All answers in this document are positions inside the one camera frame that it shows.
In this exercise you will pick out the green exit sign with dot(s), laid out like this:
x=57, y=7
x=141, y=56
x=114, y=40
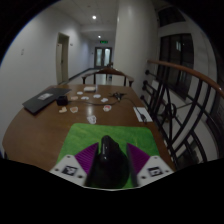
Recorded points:
x=104, y=41

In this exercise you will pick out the white paper card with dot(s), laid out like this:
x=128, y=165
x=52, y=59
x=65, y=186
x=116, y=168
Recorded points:
x=142, y=114

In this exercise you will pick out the double glass door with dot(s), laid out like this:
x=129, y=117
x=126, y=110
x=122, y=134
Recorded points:
x=103, y=56

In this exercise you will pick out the green mouse pad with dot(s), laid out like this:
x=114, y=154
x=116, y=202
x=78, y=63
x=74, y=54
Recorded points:
x=86, y=136

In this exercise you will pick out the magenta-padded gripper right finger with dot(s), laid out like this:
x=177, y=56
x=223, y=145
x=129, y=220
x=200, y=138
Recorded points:
x=154, y=170

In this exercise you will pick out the beige sticker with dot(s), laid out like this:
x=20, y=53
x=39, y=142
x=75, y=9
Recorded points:
x=62, y=109

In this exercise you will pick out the white side door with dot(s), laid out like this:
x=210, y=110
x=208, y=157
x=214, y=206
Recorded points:
x=62, y=58

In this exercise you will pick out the dark framed window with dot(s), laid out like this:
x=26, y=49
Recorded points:
x=176, y=60

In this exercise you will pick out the red and white sticker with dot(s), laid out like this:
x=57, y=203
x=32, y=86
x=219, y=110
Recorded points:
x=107, y=108
x=73, y=109

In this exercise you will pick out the black computer mouse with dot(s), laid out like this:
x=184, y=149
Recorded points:
x=108, y=166

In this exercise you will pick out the small black box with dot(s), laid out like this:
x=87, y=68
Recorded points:
x=62, y=100

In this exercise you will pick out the black closed laptop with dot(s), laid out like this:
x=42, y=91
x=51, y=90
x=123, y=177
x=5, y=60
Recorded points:
x=45, y=99

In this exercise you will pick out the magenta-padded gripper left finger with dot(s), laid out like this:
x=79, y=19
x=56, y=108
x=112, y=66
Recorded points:
x=68, y=169

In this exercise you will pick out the small white flat box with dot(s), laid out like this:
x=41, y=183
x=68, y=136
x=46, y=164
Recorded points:
x=89, y=89

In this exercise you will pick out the round ceiling light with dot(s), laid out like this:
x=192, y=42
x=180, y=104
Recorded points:
x=99, y=36
x=94, y=17

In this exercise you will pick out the black railing with wooden handrail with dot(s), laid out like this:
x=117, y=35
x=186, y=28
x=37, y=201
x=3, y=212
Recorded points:
x=173, y=100

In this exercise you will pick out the wooden chair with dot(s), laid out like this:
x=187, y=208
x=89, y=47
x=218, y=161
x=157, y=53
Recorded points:
x=108, y=71

